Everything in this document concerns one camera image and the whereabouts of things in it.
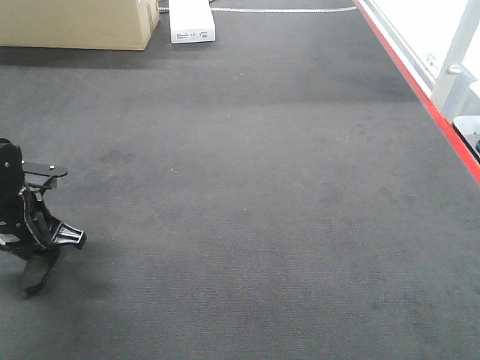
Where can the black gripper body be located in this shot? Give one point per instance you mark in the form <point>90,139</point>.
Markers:
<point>27,225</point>

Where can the grey brake pad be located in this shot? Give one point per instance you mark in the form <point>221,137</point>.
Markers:
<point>35,275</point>

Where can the cardboard box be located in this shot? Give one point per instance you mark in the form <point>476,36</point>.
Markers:
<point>99,25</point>

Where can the white long box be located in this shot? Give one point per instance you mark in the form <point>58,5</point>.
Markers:
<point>191,21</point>

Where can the white metal post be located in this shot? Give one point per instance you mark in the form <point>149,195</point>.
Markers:
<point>451,66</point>

